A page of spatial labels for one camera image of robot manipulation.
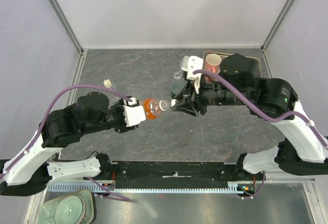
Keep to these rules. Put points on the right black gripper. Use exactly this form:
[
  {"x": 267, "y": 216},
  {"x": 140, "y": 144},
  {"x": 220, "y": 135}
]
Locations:
[{"x": 190, "y": 93}]

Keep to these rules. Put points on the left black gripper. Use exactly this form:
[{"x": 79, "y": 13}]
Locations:
[{"x": 123, "y": 128}]

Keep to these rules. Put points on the clear bottle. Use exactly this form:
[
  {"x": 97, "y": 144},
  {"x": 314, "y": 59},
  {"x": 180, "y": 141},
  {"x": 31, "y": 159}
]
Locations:
[{"x": 115, "y": 94}]

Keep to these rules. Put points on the orange drink bottle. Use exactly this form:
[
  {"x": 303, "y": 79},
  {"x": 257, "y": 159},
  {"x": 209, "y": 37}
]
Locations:
[{"x": 154, "y": 107}]

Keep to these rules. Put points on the cream bottle cap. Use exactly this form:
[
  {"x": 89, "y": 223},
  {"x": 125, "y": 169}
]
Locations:
[{"x": 107, "y": 83}]

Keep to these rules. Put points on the white bottle cap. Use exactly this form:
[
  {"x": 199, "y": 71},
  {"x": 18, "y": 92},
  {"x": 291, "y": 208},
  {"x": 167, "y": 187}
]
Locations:
[{"x": 173, "y": 102}]

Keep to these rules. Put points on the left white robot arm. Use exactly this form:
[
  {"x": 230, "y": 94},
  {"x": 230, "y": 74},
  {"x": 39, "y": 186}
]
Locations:
[{"x": 91, "y": 113}]

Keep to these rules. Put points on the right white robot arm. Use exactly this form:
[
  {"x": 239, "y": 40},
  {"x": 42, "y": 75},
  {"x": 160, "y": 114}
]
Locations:
[{"x": 236, "y": 80}]

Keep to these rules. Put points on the green label water bottle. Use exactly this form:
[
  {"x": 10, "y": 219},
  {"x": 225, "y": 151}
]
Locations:
[{"x": 177, "y": 84}]

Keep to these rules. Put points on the pink mug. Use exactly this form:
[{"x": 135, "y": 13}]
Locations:
[{"x": 212, "y": 63}]

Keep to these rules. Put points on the metal tray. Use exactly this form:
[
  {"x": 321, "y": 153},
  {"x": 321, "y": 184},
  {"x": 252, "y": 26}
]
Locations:
[{"x": 224, "y": 55}]

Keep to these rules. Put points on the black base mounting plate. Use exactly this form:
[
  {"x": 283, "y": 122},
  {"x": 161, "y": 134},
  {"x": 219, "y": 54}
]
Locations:
[{"x": 129, "y": 170}]

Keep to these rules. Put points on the green ceramic plate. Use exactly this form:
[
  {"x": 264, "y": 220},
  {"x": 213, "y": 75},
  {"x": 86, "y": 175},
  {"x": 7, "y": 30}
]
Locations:
[{"x": 47, "y": 210}]

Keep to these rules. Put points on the green ceramic bowl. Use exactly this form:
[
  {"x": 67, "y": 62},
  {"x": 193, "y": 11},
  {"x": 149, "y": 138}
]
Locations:
[{"x": 70, "y": 209}]

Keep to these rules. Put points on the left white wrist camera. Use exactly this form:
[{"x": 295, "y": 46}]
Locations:
[{"x": 134, "y": 112}]

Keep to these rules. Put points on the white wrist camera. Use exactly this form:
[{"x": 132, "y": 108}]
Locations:
[
  {"x": 134, "y": 112},
  {"x": 189, "y": 64}
]

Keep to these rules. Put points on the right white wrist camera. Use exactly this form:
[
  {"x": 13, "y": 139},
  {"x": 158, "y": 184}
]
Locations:
[{"x": 189, "y": 64}]

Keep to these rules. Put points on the slotted cable duct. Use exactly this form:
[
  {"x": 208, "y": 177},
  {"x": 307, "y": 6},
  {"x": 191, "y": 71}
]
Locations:
[{"x": 231, "y": 188}]

